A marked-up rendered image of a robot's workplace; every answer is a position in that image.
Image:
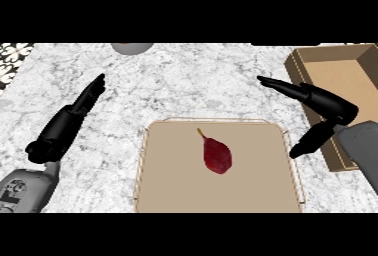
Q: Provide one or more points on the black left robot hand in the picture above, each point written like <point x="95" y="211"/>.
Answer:
<point x="61" y="127"/>

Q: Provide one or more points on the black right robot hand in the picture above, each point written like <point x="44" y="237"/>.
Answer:
<point x="326" y="98"/>

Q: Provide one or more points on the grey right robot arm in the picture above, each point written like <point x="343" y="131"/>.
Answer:
<point x="361" y="149"/>

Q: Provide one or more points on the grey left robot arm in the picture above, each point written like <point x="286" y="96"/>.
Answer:
<point x="27" y="190"/>

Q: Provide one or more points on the brown cardboard box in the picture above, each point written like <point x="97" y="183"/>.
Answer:
<point x="335" y="83"/>

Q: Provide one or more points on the beige tray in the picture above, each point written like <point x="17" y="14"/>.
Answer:
<point x="218" y="168"/>

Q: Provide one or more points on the black and white patterned tile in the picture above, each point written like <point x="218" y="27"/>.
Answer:
<point x="13" y="61"/>

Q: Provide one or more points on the grey round object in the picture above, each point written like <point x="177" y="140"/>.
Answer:
<point x="131" y="48"/>

